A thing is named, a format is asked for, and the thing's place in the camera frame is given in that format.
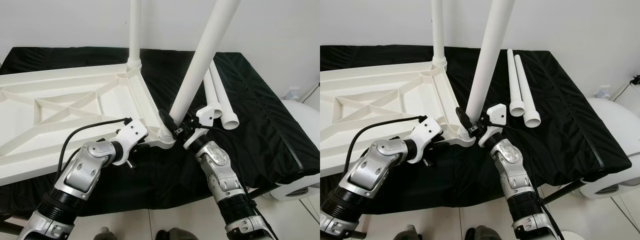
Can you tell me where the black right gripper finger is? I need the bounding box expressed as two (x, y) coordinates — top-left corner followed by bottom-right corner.
(158, 111), (177, 134)
(455, 107), (473, 132)

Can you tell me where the white domed appliance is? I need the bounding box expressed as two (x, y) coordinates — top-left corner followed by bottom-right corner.
(270, 99), (321, 200)
(580, 96), (640, 199)

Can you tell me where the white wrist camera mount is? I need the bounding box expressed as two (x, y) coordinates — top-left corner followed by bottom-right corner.
(115, 120), (149, 153)
(410, 117), (444, 151)
(478, 103), (508, 147)
(182, 106), (217, 150)

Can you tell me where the robot right leg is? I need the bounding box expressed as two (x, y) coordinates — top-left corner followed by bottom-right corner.
(465, 226), (503, 240)
(156, 227), (198, 240)

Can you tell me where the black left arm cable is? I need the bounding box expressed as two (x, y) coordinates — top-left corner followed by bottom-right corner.
(57, 117), (133, 181)
(345, 115), (428, 176)

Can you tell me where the black tablecloth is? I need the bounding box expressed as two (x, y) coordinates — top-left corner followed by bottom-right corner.
(0, 46), (321, 218)
(320, 45), (632, 208)

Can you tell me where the white plastic table leg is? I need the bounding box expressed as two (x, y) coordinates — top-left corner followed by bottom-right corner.
(506, 48), (526, 117)
(204, 67), (223, 120)
(431, 0), (447, 68)
(157, 0), (242, 141)
(209, 60), (241, 131)
(514, 55), (542, 128)
(127, 0), (143, 71)
(457, 0), (516, 138)

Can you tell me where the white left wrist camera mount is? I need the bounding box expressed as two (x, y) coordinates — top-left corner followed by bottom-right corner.
(410, 117), (444, 151)
(115, 120), (149, 153)

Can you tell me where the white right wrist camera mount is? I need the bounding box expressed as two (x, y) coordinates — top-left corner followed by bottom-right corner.
(182, 106), (217, 150)
(478, 103), (508, 147)

